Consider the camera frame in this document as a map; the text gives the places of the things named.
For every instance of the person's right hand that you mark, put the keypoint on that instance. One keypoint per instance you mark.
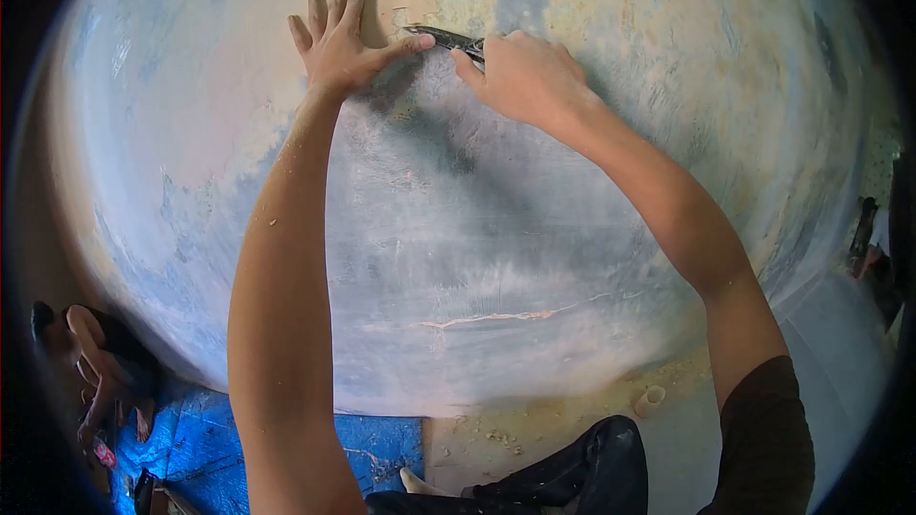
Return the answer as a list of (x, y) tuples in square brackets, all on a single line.
[(529, 79)]

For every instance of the person's left hand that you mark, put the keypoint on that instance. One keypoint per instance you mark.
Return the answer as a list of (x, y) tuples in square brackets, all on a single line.
[(335, 57)]

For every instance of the person's left ring finger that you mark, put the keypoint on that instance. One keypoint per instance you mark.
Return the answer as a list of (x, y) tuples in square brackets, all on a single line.
[(318, 8)]

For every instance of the person's right thumb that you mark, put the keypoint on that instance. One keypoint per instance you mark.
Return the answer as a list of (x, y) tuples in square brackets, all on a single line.
[(466, 67)]

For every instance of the person's right fingers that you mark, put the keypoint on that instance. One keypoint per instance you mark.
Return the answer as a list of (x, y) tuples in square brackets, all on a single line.
[(522, 38)]

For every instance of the person's left thumb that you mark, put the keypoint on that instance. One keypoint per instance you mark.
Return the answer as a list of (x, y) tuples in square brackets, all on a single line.
[(404, 48)]

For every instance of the person's left little finger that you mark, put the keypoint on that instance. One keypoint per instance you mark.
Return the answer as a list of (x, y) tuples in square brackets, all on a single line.
[(300, 33)]

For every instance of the black paint scraper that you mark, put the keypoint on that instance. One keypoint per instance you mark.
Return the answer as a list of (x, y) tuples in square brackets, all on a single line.
[(447, 38)]

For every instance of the small cream cylinder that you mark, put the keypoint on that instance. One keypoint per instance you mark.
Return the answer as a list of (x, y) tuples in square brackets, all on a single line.
[(650, 401)]

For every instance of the person's legs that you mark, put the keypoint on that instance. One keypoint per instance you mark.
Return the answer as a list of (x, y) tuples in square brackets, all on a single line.
[(572, 472)]

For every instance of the blue tarp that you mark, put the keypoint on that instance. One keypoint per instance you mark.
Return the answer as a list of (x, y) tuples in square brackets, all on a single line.
[(207, 458)]

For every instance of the small red packet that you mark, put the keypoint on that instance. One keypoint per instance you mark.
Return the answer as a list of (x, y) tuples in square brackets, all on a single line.
[(104, 454)]

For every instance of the black object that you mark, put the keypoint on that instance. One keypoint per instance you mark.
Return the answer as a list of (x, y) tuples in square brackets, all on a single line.
[(143, 492)]

